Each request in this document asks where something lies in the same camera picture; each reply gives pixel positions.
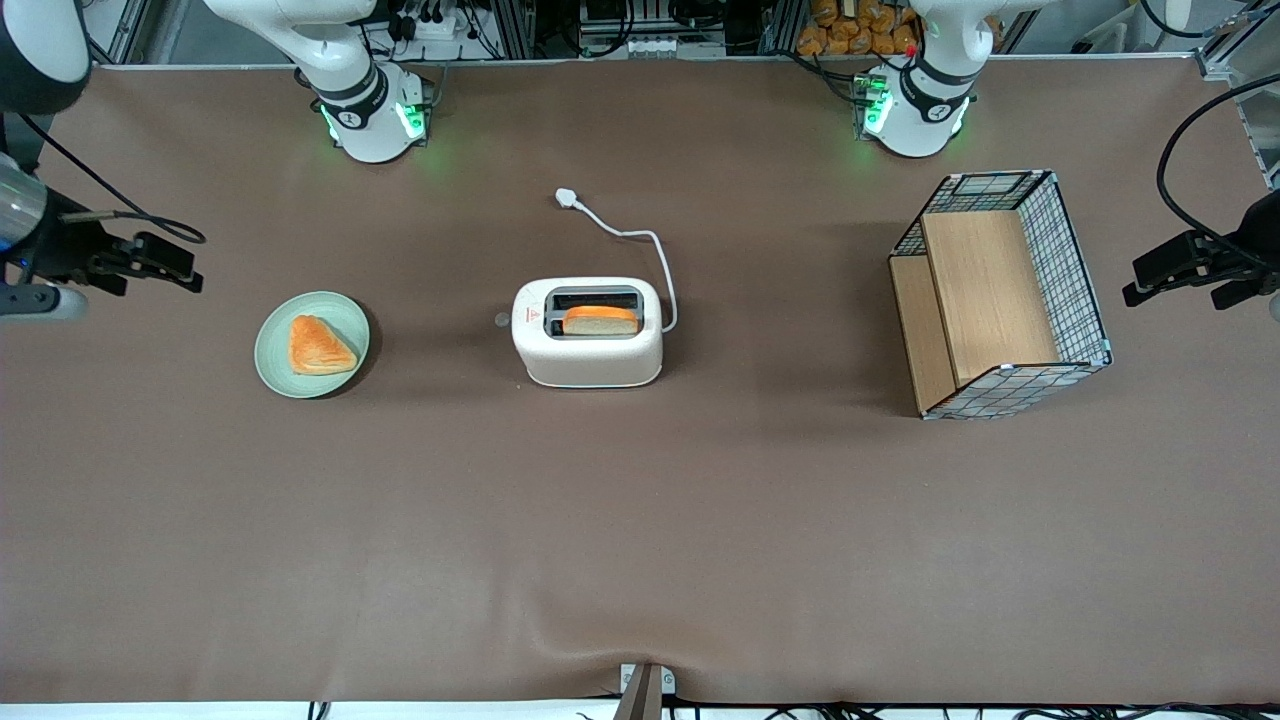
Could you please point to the triangular golden pastry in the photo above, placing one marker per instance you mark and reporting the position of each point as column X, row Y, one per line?
column 318, row 348

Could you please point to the aluminium frame profile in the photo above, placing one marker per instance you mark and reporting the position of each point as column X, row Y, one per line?
column 130, row 35
column 1228, row 62

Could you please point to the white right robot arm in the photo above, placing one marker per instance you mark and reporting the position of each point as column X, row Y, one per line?
column 350, row 90

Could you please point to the toast slice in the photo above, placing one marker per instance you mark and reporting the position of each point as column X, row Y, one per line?
column 600, row 321

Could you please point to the metal camera post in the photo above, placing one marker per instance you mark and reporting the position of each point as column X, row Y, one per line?
column 643, row 695

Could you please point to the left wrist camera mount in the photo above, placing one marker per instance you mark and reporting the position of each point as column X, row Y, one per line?
column 1240, row 295

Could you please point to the light green round plate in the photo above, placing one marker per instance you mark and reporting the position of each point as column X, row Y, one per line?
column 275, row 360

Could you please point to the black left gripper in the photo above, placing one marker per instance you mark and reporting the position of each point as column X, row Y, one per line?
column 1254, row 243

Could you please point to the bag of bread rolls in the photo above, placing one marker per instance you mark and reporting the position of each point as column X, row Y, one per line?
column 850, row 25

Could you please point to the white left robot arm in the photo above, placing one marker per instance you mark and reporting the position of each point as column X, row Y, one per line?
column 925, row 110

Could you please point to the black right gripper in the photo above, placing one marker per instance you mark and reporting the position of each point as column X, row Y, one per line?
column 68, row 249

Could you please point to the white two-slot toaster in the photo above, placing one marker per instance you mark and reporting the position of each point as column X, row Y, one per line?
column 590, row 360

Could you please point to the white power strip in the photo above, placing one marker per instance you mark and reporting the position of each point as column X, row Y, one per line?
column 425, row 25

